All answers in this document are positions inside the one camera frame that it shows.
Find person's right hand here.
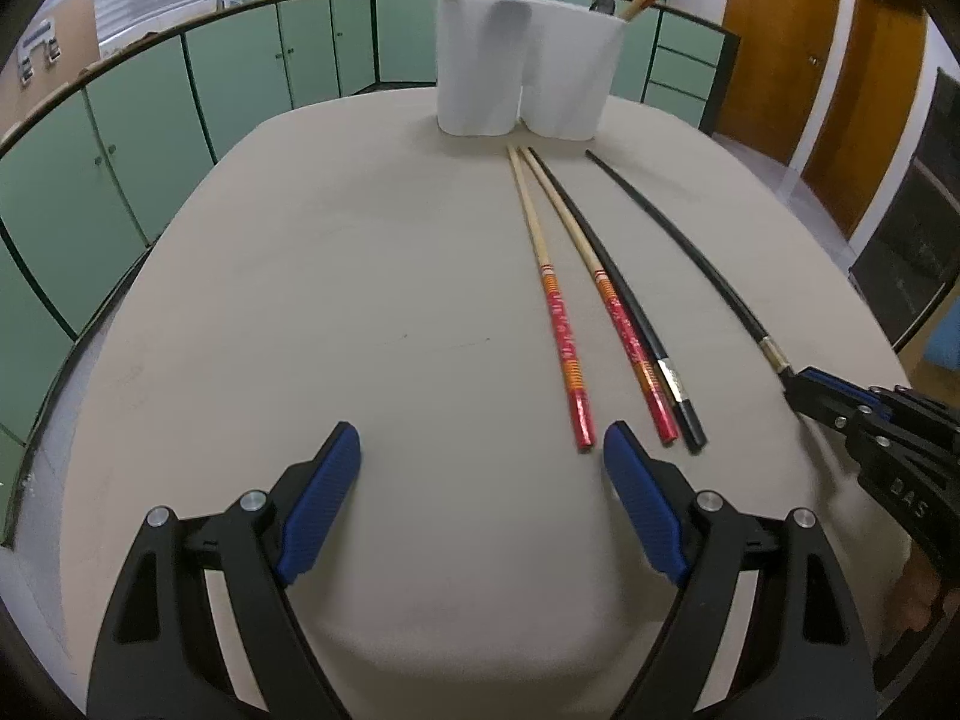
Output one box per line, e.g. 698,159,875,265
889,551,947,635

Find bamboo chopstick red patterned end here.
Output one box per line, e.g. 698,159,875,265
520,146,680,445
508,144,597,455

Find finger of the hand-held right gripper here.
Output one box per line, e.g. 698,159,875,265
804,366,901,410
784,369,860,430

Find wooden board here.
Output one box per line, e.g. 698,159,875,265
0,0,102,117

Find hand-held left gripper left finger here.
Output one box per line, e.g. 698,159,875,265
86,421,362,720

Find green lower kitchen cabinets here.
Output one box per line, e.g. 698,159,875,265
0,0,740,548

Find white two-compartment utensil holder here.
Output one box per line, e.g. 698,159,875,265
435,0,627,142

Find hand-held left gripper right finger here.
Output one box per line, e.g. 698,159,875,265
604,421,878,720

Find light blue object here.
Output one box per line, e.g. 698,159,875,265
924,307,960,370

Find black cabinet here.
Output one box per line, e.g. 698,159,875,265
847,66,960,350

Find plain wooden door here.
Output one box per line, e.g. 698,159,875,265
799,0,931,241

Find wooden door with handle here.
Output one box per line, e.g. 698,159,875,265
705,0,845,166

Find white mount on board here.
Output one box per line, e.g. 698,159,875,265
15,15,61,83

